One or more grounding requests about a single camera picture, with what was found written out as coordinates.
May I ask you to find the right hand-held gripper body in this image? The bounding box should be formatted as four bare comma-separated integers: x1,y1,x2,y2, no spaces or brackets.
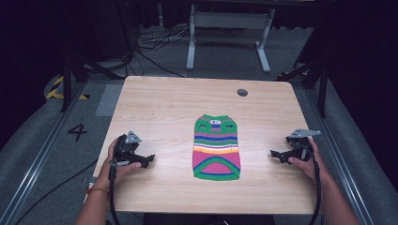
285,127,322,162

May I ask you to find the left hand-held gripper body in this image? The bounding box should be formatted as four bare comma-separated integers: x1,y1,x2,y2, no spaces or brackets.
112,129,143,167

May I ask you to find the person's left hand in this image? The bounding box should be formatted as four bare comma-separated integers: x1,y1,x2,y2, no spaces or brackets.
93,138,143,192

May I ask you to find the person's right hand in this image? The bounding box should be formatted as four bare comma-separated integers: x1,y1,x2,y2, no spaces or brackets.
287,137,330,185

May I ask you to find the striped knitted pet sweater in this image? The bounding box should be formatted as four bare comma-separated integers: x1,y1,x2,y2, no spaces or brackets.
191,113,242,182

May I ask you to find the black metal stand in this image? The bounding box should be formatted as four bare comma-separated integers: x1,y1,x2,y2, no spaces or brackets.
276,59,330,119
60,52,127,113

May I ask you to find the yellow and black floor tape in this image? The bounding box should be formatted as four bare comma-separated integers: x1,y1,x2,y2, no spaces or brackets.
45,75,91,101

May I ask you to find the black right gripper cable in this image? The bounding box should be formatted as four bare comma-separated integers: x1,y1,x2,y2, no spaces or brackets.
304,143,323,225

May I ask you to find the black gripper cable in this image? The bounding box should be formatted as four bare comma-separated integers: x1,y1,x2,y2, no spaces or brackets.
107,160,122,225
304,143,323,225

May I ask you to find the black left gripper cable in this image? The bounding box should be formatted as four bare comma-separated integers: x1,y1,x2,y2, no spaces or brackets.
107,160,122,225

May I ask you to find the metal floor rail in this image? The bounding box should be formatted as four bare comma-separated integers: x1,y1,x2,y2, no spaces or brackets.
303,87,375,225
0,82,88,225

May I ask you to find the red and gold bracelet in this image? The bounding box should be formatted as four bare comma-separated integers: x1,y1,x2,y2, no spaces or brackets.
85,186,111,195

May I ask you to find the black floor cable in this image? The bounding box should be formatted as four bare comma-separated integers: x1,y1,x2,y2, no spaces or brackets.
14,158,100,225

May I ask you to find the bundle of floor cables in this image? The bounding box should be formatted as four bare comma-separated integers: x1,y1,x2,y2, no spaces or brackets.
133,25,192,79

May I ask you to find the white metal desk frame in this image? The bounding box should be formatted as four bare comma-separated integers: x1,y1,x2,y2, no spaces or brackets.
186,4,276,75

